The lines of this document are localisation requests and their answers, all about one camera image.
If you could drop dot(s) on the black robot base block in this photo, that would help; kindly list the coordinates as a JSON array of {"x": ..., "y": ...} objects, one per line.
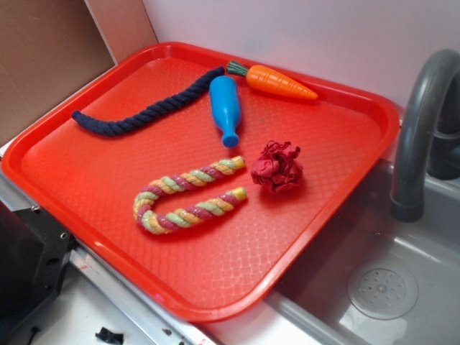
[{"x": 35, "y": 250}]

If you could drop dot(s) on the red plastic tray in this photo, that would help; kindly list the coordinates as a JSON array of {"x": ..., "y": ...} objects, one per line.
[{"x": 223, "y": 266}]

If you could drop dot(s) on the crumpled red paper ball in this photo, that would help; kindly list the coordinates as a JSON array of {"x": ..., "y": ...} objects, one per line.
[{"x": 277, "y": 169}]

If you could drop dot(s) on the blue plastic toy bottle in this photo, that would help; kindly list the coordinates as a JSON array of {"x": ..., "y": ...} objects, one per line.
[{"x": 226, "y": 109}]

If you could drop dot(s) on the orange plastic toy carrot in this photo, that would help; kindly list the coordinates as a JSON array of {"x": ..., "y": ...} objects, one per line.
[{"x": 264, "y": 79}]

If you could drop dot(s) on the grey toy sink basin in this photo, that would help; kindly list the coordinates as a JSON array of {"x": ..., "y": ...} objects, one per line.
[{"x": 367, "y": 278}]

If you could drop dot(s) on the grey toy faucet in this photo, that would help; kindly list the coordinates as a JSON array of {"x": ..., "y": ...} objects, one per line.
[{"x": 429, "y": 137}]

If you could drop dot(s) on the black tape scrap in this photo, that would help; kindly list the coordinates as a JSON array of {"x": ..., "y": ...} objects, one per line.
[{"x": 110, "y": 337}]

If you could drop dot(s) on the brown cardboard panel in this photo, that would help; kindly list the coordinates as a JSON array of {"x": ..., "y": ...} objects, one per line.
[{"x": 51, "y": 49}]

